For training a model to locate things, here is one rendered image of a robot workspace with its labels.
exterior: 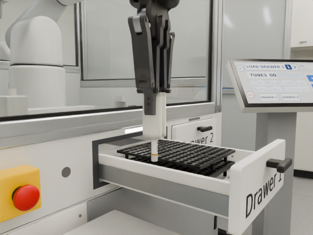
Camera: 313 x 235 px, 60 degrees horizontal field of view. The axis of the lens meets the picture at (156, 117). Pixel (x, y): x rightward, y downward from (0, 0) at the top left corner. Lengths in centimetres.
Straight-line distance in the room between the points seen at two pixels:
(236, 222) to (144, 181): 20
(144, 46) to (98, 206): 42
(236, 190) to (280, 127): 110
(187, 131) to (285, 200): 88
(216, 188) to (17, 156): 35
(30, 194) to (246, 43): 202
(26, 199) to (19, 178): 4
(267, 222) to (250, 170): 117
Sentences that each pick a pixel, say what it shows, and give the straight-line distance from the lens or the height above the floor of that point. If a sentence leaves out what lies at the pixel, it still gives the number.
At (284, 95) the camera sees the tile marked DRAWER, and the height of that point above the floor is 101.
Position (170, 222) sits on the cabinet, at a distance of 95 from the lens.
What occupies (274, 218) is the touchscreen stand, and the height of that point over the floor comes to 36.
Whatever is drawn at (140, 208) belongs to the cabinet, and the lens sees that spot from 80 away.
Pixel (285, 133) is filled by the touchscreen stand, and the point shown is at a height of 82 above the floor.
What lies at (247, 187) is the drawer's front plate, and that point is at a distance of 47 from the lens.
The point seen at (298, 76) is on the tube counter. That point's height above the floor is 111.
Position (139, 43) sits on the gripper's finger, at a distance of 38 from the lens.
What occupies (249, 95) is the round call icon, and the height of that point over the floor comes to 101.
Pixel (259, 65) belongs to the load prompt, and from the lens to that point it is 151.
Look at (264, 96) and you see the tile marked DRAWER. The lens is 137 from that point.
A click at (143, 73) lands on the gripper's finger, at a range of 38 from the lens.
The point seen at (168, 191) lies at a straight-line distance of 53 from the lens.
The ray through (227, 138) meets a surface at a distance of 233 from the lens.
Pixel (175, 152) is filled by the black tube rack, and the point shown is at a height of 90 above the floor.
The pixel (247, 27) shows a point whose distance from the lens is 230.
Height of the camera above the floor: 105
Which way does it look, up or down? 6 degrees down
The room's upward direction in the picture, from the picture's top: straight up
